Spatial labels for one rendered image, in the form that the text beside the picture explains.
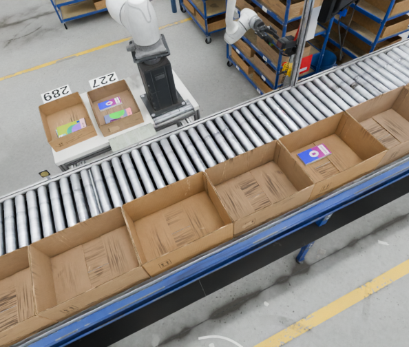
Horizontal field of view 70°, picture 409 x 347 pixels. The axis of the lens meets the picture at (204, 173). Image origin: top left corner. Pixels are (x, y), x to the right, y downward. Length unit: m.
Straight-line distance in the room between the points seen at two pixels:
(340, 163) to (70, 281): 1.38
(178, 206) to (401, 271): 1.67
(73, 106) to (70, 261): 1.23
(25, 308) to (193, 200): 0.83
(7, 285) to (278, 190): 1.29
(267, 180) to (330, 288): 1.06
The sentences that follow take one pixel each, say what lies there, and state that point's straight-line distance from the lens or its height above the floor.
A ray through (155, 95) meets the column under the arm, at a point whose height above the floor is 0.89.
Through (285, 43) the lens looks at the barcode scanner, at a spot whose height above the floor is 1.08.
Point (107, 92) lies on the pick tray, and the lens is 2.28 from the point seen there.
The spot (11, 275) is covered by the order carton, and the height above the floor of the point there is 0.89.
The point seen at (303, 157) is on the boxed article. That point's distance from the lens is 1.58.
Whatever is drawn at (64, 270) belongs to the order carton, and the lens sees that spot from 1.47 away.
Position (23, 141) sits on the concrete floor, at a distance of 3.55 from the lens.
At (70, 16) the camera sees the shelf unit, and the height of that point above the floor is 0.14.
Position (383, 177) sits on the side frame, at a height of 0.91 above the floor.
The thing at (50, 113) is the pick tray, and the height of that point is 0.76.
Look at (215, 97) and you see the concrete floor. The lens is 3.25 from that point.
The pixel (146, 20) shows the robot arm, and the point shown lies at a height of 1.35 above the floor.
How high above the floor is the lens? 2.12
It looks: 55 degrees down
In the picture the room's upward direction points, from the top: 8 degrees counter-clockwise
